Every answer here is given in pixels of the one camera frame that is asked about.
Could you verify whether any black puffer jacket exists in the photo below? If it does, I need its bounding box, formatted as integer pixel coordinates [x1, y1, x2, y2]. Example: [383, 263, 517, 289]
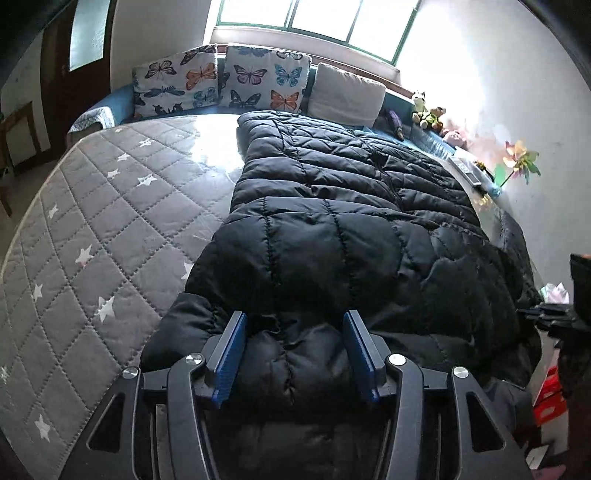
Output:
[141, 111, 541, 479]

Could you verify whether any red plastic item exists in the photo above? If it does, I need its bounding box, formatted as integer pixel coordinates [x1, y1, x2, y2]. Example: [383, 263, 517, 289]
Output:
[534, 366, 568, 427]

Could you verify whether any grey star quilted mattress cover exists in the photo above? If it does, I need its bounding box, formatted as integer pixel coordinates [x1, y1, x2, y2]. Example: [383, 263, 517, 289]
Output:
[1, 114, 242, 479]

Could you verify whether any colourful pinwheel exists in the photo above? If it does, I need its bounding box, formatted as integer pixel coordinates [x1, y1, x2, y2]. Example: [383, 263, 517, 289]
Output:
[494, 140, 542, 188]

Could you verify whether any pink plush toy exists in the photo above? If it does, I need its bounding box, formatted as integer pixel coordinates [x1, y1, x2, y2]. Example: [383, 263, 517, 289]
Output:
[443, 129, 468, 149]

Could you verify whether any purple plush toy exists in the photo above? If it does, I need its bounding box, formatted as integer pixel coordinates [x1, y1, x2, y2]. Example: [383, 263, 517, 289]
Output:
[385, 109, 405, 141]

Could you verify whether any green brown plush toy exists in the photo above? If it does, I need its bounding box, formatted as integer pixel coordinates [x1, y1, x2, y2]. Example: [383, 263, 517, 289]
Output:
[420, 107, 446, 134]

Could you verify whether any white plush toy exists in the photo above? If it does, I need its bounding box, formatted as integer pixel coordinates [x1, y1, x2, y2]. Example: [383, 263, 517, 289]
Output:
[412, 91, 428, 124]

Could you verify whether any plain grey pillow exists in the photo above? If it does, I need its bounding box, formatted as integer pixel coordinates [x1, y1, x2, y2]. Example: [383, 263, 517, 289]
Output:
[308, 63, 387, 127]

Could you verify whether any blue bed sheet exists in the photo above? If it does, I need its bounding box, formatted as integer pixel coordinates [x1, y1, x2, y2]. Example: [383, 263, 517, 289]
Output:
[69, 84, 134, 133]

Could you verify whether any left butterfly print pillow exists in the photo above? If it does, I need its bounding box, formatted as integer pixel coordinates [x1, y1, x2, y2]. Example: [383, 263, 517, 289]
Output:
[132, 45, 219, 118]

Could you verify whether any butterfly print pillow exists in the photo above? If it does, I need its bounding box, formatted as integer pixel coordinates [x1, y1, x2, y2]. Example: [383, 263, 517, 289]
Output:
[219, 45, 311, 113]
[132, 45, 219, 118]

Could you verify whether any right butterfly print pillow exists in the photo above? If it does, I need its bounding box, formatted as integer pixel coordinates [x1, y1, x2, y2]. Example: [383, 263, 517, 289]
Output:
[219, 45, 311, 113]

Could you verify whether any wooden chair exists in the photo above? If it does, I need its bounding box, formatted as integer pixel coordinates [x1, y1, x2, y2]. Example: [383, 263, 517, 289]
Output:
[1, 101, 43, 217]

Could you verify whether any dark wooden door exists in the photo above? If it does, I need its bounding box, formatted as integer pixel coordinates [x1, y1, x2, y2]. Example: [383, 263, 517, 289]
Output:
[40, 1, 116, 155]

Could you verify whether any green framed window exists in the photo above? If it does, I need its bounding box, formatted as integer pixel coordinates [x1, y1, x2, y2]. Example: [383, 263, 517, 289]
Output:
[217, 0, 421, 65]

